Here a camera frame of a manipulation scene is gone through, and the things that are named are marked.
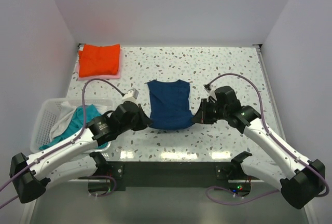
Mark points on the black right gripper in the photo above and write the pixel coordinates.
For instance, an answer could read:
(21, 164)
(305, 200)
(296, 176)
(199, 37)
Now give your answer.
(203, 112)

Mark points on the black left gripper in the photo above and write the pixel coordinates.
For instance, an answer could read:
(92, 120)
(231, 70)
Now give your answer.
(141, 118)

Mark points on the dark blue printed t-shirt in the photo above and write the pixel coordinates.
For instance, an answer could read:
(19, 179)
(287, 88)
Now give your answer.
(169, 102)

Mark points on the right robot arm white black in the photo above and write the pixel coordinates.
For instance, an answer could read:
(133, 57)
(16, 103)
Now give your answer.
(294, 175)

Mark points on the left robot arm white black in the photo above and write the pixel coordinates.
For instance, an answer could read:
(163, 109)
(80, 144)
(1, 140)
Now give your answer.
(74, 157)

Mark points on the folded pink t-shirt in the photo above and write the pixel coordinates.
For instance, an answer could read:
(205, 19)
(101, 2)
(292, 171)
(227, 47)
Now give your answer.
(116, 76)

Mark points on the teal t-shirt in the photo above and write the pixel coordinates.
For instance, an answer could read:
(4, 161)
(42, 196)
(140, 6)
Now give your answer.
(75, 123)

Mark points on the folded orange t-shirt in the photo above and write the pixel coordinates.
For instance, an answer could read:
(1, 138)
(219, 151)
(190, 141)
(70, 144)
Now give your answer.
(99, 60)

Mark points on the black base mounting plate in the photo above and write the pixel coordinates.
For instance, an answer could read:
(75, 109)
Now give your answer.
(121, 175)

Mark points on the white plastic laundry basket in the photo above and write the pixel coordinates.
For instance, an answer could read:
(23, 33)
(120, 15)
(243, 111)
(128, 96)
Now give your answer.
(49, 115)

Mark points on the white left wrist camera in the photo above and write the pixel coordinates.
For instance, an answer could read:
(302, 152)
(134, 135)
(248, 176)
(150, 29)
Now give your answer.
(130, 96)

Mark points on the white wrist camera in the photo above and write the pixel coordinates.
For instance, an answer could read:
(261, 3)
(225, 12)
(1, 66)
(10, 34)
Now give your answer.
(210, 89)
(130, 96)

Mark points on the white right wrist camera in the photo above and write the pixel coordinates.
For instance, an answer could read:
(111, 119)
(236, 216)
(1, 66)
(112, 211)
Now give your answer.
(210, 89)

